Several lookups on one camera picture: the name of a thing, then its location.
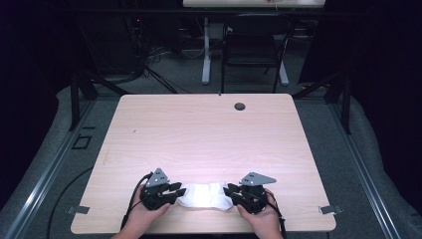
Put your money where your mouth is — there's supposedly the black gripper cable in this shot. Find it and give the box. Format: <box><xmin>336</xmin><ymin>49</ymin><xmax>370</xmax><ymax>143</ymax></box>
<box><xmin>265</xmin><ymin>190</ymin><xmax>288</xmax><ymax>239</ymax></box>
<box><xmin>119</xmin><ymin>171</ymin><xmax>154</xmax><ymax>231</ymax></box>

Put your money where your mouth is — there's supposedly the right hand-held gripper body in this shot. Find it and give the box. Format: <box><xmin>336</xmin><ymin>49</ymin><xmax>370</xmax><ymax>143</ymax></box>
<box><xmin>237</xmin><ymin>171</ymin><xmax>278</xmax><ymax>215</ymax></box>

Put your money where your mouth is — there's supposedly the black folding chair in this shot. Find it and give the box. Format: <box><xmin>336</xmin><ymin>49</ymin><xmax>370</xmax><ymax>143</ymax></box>
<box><xmin>219</xmin><ymin>12</ymin><xmax>297</xmax><ymax>95</ymax></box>

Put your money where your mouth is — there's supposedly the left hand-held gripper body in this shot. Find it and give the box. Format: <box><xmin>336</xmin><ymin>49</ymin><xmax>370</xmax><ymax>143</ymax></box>
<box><xmin>139</xmin><ymin>167</ymin><xmax>177</xmax><ymax>211</ymax></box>

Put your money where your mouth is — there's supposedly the person's right hand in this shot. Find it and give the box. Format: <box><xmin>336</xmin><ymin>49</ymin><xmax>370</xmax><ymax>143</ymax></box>
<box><xmin>235</xmin><ymin>188</ymin><xmax>284</xmax><ymax>234</ymax></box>

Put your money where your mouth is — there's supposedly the grey metal table bracket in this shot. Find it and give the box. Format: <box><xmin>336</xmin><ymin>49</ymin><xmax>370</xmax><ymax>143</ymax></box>
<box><xmin>65</xmin><ymin>205</ymin><xmax>91</xmax><ymax>215</ymax></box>
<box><xmin>318</xmin><ymin>204</ymin><xmax>344</xmax><ymax>215</ymax></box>

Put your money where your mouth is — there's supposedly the bundle of floor cables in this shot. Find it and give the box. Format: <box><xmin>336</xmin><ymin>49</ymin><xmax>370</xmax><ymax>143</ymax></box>
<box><xmin>140</xmin><ymin>44</ymin><xmax>195</xmax><ymax>95</ymax></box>

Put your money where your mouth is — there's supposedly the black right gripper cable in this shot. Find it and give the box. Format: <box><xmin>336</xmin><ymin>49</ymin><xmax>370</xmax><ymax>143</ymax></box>
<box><xmin>265</xmin><ymin>190</ymin><xmax>288</xmax><ymax>239</ymax></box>

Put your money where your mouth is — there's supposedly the white desk with legs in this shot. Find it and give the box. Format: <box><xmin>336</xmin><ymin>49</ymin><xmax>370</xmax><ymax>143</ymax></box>
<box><xmin>182</xmin><ymin>0</ymin><xmax>327</xmax><ymax>86</ymax></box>

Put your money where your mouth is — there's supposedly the black floor cable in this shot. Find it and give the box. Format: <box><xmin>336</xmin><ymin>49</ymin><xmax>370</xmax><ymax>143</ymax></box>
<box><xmin>45</xmin><ymin>166</ymin><xmax>95</xmax><ymax>239</ymax></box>

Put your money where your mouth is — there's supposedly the person's left hand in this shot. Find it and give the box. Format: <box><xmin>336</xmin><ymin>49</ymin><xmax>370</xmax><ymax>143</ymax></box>
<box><xmin>124</xmin><ymin>184</ymin><xmax>172</xmax><ymax>234</ymax></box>

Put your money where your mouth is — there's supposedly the black metal stand frame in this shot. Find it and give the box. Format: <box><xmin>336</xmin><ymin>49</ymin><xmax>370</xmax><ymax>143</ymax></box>
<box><xmin>67</xmin><ymin>69</ymin><xmax>131</xmax><ymax>132</ymax></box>
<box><xmin>292</xmin><ymin>70</ymin><xmax>353</xmax><ymax>135</ymax></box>

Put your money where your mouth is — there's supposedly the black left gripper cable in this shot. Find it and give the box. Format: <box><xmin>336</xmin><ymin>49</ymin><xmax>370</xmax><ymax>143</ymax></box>
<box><xmin>119</xmin><ymin>171</ymin><xmax>154</xmax><ymax>231</ymax></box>

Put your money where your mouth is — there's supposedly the aluminium floor rail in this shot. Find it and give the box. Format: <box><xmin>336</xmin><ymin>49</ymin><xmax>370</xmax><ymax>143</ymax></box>
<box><xmin>327</xmin><ymin>99</ymin><xmax>403</xmax><ymax>239</ymax></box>
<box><xmin>2</xmin><ymin>99</ymin><xmax>98</xmax><ymax>239</ymax></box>

